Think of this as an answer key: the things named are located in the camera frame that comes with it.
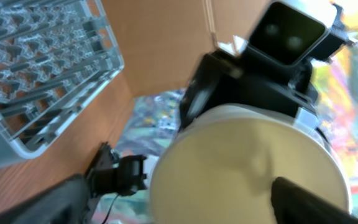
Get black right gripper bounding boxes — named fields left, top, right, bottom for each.
left=179, top=51, right=318, bottom=129

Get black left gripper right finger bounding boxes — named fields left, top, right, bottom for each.
left=271, top=177, right=358, bottom=224

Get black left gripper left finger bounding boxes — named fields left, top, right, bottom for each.
left=0, top=174, right=90, bottom=224

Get white cup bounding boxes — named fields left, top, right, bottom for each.
left=150, top=105, right=352, bottom=224

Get grey dish rack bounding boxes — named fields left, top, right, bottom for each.
left=0, top=0, right=124, bottom=169

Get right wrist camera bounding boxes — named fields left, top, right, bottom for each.
left=248, top=0, right=357, bottom=66

